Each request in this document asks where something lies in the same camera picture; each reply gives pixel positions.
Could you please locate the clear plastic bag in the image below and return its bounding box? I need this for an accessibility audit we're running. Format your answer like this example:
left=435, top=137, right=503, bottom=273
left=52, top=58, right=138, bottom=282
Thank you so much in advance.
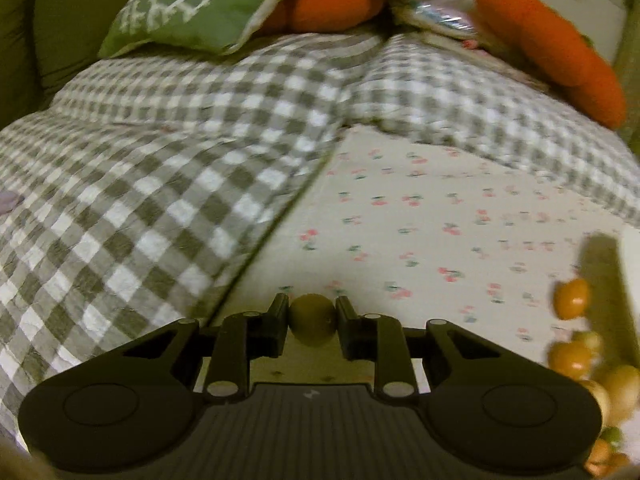
left=390, top=0, right=481, bottom=36

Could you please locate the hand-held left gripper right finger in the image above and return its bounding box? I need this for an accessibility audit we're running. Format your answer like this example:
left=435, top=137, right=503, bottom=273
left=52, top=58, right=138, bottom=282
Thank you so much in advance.
left=334, top=295, right=501, bottom=406

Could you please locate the long orange plush pillow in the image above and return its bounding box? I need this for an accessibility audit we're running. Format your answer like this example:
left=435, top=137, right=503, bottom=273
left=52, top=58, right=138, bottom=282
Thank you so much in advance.
left=472, top=0, right=628, bottom=131

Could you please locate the shiny orange tomato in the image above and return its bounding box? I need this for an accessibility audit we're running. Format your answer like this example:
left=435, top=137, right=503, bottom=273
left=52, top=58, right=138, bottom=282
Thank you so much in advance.
left=547, top=341, right=593, bottom=380
left=553, top=278, right=592, bottom=321

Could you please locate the small pale round fruit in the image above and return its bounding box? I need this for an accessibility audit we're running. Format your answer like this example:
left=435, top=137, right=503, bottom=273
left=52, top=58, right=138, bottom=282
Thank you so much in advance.
left=572, top=330, right=604, bottom=356

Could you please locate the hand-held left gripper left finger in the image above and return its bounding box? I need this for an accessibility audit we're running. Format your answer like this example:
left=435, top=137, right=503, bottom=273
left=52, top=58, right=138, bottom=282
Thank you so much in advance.
left=122, top=292, right=290, bottom=406

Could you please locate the large yellow pear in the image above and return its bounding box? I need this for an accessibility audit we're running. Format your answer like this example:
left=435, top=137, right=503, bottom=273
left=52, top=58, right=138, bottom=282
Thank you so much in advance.
left=600, top=364, right=640, bottom=426
left=577, top=380, right=612, bottom=426

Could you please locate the green cushion white tree print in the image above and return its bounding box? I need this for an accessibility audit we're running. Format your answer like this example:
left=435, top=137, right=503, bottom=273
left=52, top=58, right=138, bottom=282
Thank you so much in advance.
left=97, top=0, right=346, bottom=58

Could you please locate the cherry print bed sheet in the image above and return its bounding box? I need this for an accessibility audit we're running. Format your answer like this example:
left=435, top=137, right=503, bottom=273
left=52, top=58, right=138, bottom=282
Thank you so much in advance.
left=200, top=125, right=640, bottom=480

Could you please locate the olive green upholstered backrest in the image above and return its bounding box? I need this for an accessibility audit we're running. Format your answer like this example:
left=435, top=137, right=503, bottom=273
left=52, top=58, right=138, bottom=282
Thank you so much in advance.
left=0, top=0, right=171, bottom=126

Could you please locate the grey white checked blanket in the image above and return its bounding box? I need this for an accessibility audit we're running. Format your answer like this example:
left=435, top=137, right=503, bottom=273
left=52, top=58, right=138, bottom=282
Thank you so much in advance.
left=0, top=32, right=640, bottom=441

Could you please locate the round orange plush pillow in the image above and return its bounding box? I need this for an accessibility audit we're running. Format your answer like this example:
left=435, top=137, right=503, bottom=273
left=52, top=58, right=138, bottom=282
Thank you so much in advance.
left=260, top=0, right=386, bottom=36

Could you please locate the white ribbed plate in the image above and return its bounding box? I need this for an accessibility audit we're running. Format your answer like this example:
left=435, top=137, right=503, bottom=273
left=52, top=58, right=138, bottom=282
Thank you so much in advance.
left=616, top=227, right=640, bottom=326

